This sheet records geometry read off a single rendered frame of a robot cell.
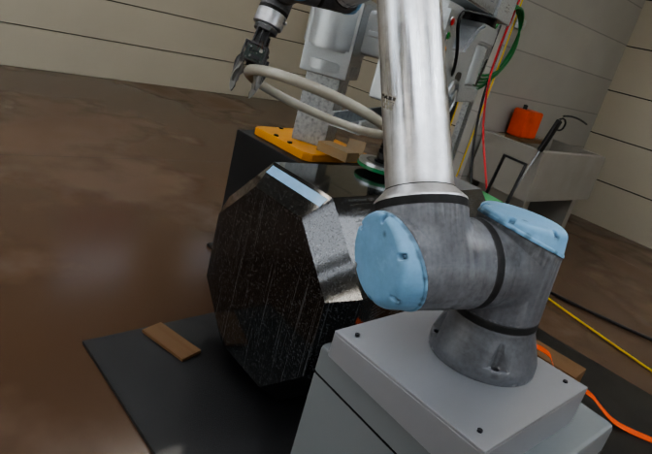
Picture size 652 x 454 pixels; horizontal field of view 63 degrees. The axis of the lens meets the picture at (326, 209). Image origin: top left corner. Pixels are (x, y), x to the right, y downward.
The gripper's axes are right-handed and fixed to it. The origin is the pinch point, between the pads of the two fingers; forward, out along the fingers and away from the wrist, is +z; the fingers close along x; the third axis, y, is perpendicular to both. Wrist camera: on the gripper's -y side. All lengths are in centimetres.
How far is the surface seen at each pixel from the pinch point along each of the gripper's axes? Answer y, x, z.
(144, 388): -28, 5, 110
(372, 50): -105, 38, -55
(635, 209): -403, 398, -95
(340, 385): 72, 45, 48
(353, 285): -3, 56, 42
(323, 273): -6, 46, 43
